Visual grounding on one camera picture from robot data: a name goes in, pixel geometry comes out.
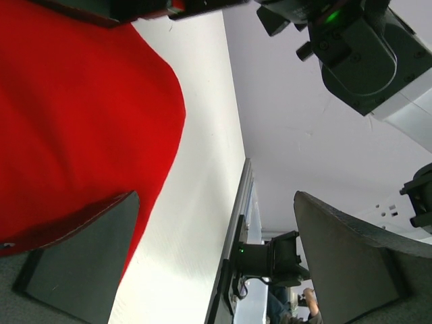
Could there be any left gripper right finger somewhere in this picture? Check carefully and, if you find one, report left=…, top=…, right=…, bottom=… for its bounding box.
left=294, top=191, right=431, bottom=323

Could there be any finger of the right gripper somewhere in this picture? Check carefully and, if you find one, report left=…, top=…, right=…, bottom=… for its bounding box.
left=34, top=0, right=135, bottom=28

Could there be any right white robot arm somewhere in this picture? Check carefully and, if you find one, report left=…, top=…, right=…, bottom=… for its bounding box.
left=33, top=1, right=431, bottom=244

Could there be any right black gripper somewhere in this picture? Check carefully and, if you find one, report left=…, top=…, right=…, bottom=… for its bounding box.
left=169, top=0, right=336, bottom=36

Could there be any red t shirt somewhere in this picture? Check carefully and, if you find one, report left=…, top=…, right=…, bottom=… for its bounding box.
left=1, top=1, right=186, bottom=257

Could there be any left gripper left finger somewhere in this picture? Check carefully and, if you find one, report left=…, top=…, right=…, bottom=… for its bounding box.
left=1, top=191, right=140, bottom=323

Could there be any aluminium frame rail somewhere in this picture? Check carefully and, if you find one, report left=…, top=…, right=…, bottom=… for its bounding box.
left=221, top=158, right=263, bottom=260

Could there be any person in background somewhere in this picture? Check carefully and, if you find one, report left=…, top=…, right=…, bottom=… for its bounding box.
left=266, top=286, right=323, bottom=324

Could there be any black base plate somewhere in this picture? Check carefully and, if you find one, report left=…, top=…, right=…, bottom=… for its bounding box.
left=205, top=215, right=248, bottom=324

